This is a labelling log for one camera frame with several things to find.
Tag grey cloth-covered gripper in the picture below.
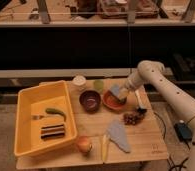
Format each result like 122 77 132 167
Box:
118 75 139 100

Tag blue and yellow sponge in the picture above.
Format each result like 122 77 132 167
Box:
110 84 128 101

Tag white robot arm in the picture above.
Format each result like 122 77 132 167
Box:
118 60 195 171

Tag red bowl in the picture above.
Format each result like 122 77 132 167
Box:
102 91 127 111

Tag dark purple bowl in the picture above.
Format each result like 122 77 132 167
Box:
79 90 101 113

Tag striped dark sponge block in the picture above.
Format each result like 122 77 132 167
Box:
41 124 66 139

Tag green cup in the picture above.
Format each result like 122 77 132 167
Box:
93 79 104 93

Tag grey-blue cloth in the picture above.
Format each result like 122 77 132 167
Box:
106 120 131 153

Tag white cup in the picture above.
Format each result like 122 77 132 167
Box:
72 75 86 91

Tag wooden table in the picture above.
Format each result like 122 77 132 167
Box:
15 81 168 169

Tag yellow banana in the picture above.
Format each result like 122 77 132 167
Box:
101 134 110 163

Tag black power adapter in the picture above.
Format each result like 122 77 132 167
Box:
174 122 192 142

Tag green pepper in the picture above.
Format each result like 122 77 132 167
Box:
45 108 66 121

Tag small metal fork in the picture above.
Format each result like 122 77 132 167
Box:
32 115 45 120

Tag yellow plastic bin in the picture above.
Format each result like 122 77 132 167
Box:
14 81 77 157

